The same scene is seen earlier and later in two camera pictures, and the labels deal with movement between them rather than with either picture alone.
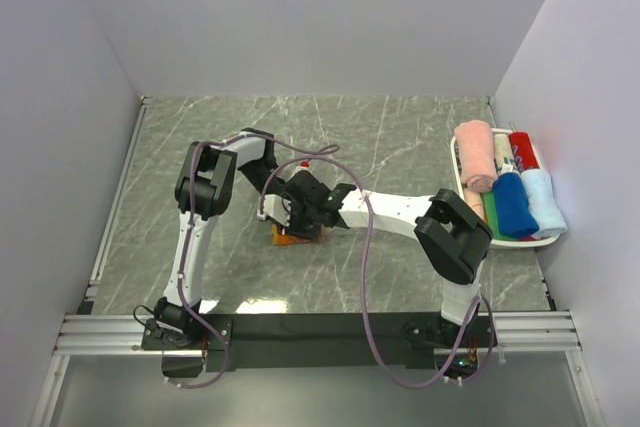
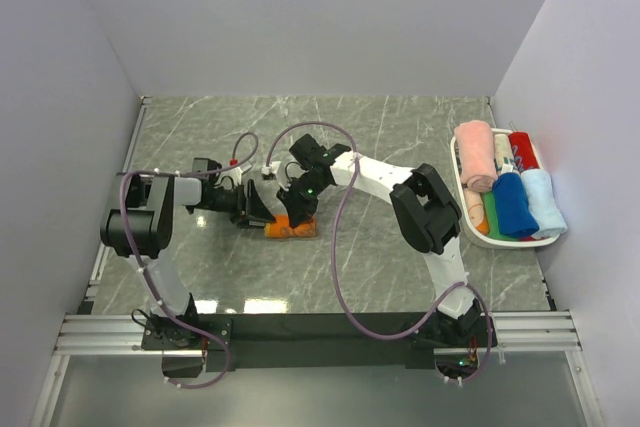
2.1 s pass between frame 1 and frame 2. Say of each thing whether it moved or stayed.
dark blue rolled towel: stayed
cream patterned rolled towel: stayed
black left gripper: moved
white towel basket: stayed
